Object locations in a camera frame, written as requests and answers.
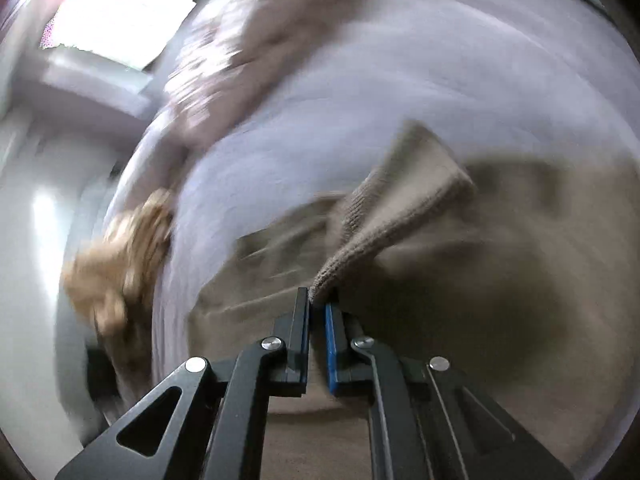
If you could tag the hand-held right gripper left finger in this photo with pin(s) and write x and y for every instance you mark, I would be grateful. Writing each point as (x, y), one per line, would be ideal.
(302, 340)

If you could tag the bright window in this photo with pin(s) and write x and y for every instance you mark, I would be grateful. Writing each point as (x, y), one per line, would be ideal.
(125, 10)

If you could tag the taupe knit sweater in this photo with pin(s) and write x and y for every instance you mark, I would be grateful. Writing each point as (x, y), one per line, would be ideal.
(425, 240)

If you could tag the pinkish beige cloth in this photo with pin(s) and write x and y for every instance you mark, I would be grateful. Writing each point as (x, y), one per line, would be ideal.
(240, 60)

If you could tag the lavender embossed blanket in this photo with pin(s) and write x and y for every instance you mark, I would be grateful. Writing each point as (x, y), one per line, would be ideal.
(360, 110)

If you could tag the tan crumpled garment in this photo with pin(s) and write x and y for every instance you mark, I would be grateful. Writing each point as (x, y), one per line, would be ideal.
(125, 260)

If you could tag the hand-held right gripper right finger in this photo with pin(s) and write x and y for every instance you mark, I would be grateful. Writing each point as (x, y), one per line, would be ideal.
(330, 350)

